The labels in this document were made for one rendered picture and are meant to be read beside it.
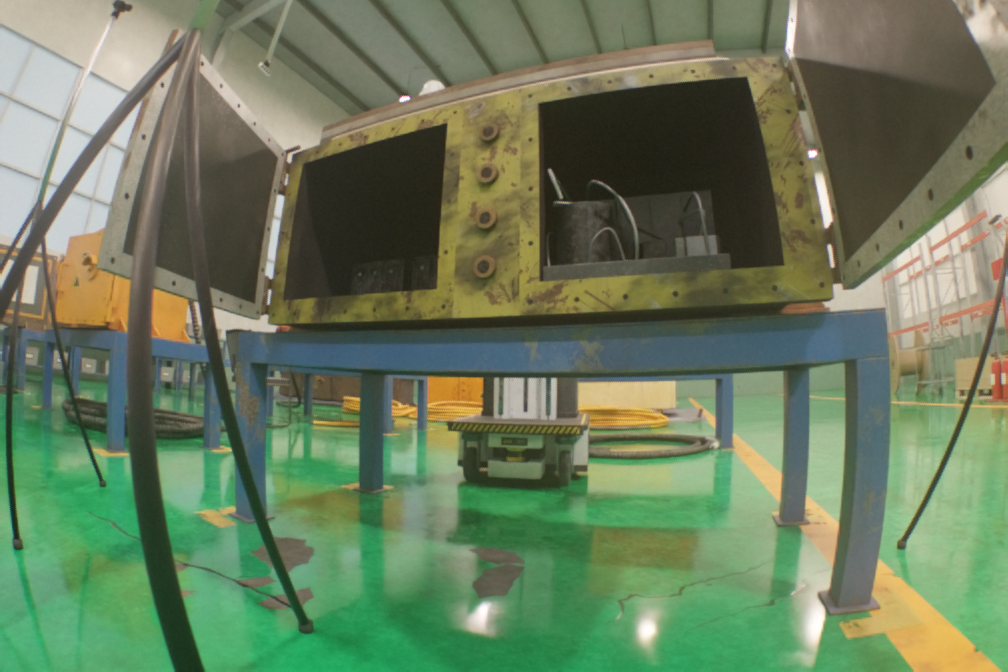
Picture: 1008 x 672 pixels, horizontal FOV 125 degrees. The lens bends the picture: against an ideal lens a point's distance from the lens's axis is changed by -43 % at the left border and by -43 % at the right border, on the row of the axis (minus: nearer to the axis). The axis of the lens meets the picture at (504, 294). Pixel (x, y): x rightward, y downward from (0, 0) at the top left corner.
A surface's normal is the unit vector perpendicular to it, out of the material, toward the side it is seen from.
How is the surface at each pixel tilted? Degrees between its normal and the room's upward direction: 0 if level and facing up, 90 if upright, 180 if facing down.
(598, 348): 90
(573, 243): 90
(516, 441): 90
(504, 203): 90
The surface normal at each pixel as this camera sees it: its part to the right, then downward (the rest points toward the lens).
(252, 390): 0.93, -0.06
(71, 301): -0.11, -0.19
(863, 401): -0.38, -0.18
